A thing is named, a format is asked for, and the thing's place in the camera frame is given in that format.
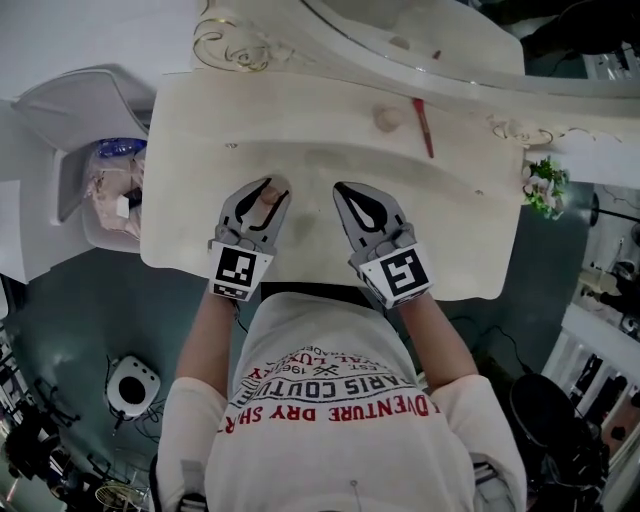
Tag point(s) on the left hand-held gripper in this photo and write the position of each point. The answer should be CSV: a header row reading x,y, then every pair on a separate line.
x,y
237,267

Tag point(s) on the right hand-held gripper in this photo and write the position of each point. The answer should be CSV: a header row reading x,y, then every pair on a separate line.
x,y
395,275

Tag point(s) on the round wooden knob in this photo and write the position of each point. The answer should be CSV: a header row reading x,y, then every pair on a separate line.
x,y
387,118

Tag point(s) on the person's left forearm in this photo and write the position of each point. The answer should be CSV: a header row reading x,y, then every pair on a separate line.
x,y
205,345

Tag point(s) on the person's right forearm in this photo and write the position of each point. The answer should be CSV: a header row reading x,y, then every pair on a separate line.
x,y
435,340

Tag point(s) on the cream dressing table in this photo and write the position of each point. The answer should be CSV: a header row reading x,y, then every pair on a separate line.
x,y
325,165

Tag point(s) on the red pen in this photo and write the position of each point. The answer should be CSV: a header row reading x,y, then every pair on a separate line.
x,y
425,130

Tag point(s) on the pile of pink clothes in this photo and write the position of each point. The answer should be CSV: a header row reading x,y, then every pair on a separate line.
x,y
112,190

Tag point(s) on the potted artificial flowers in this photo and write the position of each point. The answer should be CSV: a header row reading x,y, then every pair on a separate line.
x,y
545,187

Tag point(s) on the grey office chair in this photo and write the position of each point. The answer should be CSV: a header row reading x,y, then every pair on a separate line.
x,y
80,115

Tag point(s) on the white round device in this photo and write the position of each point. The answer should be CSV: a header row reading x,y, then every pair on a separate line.
x,y
131,387

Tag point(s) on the person's white printed shirt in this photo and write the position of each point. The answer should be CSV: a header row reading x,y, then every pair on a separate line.
x,y
330,425

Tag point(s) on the black standing fan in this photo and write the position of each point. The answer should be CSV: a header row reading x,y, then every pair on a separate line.
x,y
612,212

